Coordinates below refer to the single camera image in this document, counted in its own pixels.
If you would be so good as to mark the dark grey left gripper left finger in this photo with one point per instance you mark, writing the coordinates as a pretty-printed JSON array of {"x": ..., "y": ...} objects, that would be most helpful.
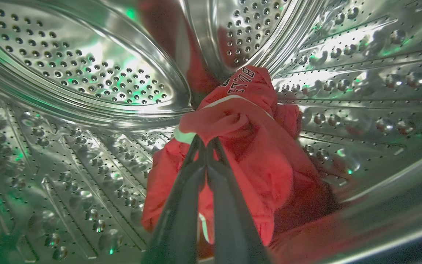
[{"x": 185, "y": 205}]

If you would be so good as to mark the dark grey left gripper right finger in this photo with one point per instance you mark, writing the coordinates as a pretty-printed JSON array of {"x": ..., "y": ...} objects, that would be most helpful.
[{"x": 229, "y": 212}]

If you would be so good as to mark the perforated steel washing machine drum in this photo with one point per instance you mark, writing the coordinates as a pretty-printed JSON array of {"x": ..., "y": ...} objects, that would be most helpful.
[{"x": 68, "y": 55}]

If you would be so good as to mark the red jersey with white lettering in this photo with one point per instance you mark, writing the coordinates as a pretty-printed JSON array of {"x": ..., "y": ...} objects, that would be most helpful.
[{"x": 262, "y": 165}]

